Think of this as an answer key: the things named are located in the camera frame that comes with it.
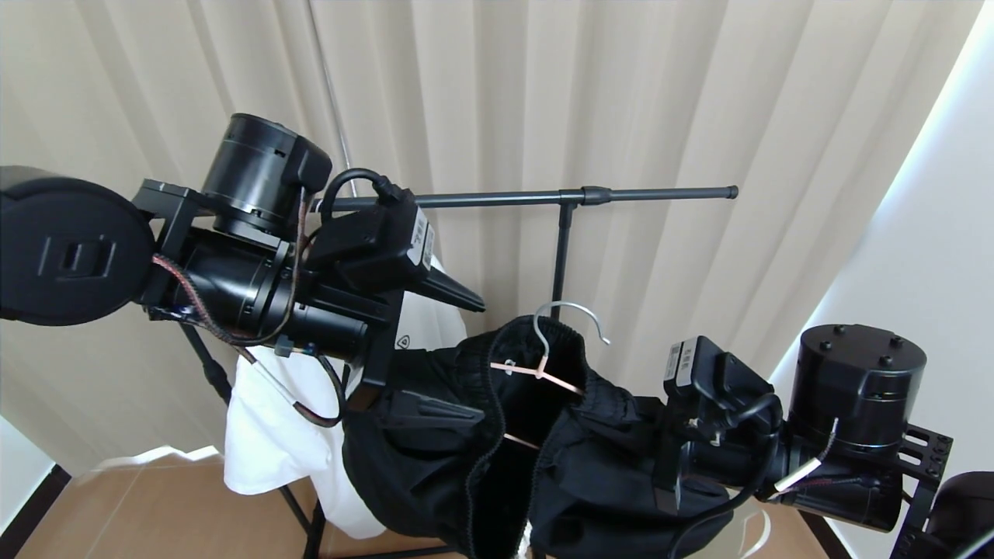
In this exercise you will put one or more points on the black shorts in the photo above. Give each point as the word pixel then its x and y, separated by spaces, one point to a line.
pixel 435 466

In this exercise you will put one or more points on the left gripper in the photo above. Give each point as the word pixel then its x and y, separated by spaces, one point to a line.
pixel 311 310

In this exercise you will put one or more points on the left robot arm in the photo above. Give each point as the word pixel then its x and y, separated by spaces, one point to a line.
pixel 78 248

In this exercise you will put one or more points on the white laundry basket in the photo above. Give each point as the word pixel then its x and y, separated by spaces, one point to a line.
pixel 757 532

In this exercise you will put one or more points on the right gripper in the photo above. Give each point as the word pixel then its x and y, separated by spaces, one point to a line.
pixel 699 466

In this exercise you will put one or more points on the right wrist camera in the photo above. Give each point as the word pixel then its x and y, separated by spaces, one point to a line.
pixel 714 380

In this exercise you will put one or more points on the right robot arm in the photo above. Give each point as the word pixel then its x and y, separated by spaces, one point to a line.
pixel 862 388

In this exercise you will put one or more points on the beige curtain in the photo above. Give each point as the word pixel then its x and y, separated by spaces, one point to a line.
pixel 621 93

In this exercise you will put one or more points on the black clothes rack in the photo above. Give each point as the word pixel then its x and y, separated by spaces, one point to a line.
pixel 621 194

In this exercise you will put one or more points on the white printed t-shirt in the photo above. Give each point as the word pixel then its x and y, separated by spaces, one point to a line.
pixel 272 435

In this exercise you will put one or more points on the pink clothes hanger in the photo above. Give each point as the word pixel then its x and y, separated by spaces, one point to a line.
pixel 540 349

